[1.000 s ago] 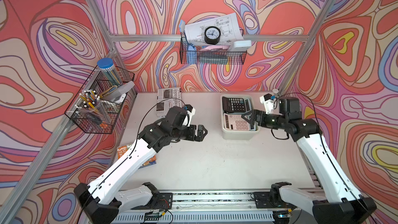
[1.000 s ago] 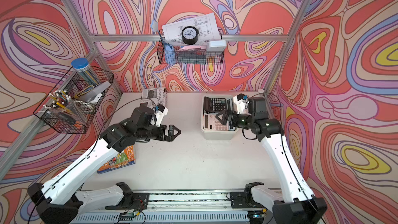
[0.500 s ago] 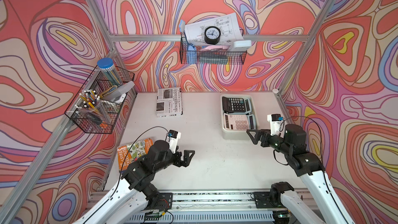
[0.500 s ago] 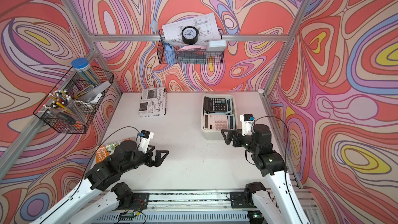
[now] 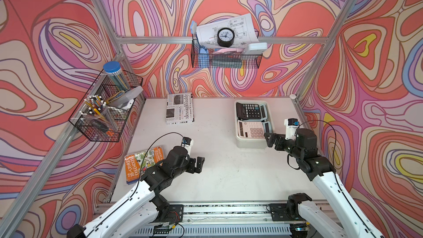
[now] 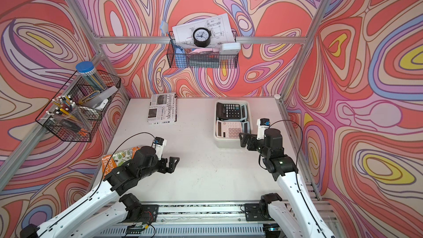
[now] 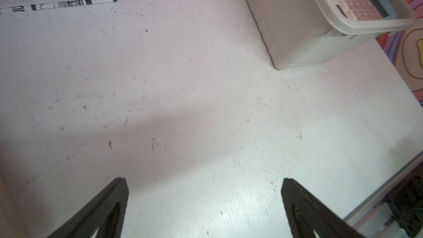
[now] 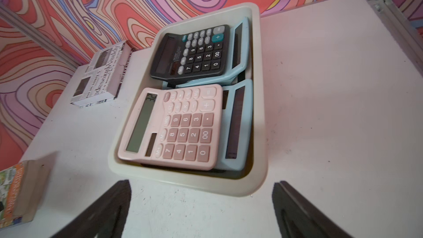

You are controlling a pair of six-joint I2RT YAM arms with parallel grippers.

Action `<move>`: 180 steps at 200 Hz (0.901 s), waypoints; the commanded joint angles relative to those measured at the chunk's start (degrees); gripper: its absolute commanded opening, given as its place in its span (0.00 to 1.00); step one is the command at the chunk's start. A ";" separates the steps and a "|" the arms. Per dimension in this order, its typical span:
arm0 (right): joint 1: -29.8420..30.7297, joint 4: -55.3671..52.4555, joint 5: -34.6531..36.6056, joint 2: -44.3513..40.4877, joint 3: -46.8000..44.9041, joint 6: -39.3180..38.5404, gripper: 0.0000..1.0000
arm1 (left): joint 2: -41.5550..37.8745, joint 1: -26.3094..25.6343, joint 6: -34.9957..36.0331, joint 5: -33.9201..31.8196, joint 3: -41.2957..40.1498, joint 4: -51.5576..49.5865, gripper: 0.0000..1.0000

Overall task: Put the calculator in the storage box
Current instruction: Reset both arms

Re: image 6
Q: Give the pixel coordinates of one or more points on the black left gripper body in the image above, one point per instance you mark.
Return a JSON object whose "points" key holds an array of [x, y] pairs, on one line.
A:
{"points": [[159, 165]]}

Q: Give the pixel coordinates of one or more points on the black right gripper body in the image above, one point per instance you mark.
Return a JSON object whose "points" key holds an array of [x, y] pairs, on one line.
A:
{"points": [[254, 144]]}

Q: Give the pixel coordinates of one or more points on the teal calculator with display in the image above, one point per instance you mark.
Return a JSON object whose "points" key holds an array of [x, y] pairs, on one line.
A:
{"points": [[246, 128]]}

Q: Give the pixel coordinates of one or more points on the cream plastic storage box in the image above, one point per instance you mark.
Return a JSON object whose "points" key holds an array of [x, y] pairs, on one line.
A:
{"points": [[229, 143]]}

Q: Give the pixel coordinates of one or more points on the light blue calculator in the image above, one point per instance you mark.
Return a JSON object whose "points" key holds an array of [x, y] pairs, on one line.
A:
{"points": [[244, 112]]}

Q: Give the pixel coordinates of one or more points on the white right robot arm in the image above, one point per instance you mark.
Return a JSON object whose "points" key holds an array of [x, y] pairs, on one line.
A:
{"points": [[305, 220]]}

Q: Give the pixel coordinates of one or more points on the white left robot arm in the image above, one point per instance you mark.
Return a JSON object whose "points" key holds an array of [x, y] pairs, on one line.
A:
{"points": [[110, 202]]}

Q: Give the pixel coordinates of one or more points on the white box in side basket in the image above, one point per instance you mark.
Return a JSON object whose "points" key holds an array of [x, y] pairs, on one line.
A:
{"points": [[97, 99]]}

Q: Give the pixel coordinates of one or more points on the colourful treehouse book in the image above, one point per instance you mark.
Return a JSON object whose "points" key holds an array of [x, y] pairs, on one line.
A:
{"points": [[111, 161]]}

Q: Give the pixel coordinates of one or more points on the design weekly magazine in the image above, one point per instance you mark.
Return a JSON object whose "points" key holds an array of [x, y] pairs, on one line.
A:
{"points": [[162, 108]]}

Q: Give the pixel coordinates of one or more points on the white device in basket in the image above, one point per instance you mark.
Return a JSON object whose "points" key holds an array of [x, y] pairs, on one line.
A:
{"points": [[230, 49]]}

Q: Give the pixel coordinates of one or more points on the black round clock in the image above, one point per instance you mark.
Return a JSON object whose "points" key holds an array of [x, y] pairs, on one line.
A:
{"points": [[202, 37]]}

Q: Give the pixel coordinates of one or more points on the clear cup of pens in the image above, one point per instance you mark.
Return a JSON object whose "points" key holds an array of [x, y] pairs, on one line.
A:
{"points": [[67, 114]]}

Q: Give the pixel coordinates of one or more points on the white paper drawing sheet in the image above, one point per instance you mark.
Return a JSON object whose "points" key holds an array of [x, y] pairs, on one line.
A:
{"points": [[219, 26]]}

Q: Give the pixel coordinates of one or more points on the blue lid pencil jar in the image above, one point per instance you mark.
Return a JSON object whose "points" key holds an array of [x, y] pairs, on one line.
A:
{"points": [[87, 70]]}

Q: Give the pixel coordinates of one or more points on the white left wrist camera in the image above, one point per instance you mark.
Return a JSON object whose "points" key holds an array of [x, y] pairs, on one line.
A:
{"points": [[159, 144]]}

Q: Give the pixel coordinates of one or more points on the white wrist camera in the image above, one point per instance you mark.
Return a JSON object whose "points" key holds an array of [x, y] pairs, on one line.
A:
{"points": [[159, 144], [262, 124]]}

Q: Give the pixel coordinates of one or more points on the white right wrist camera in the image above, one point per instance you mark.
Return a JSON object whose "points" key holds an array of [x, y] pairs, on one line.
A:
{"points": [[262, 124]]}

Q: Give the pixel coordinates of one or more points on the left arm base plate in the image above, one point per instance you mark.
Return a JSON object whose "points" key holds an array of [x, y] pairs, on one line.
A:
{"points": [[145, 213]]}

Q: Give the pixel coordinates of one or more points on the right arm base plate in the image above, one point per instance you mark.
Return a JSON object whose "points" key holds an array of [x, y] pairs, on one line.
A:
{"points": [[254, 212]]}

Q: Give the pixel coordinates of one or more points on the black wire side basket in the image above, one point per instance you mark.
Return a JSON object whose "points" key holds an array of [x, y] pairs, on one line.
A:
{"points": [[79, 90]]}

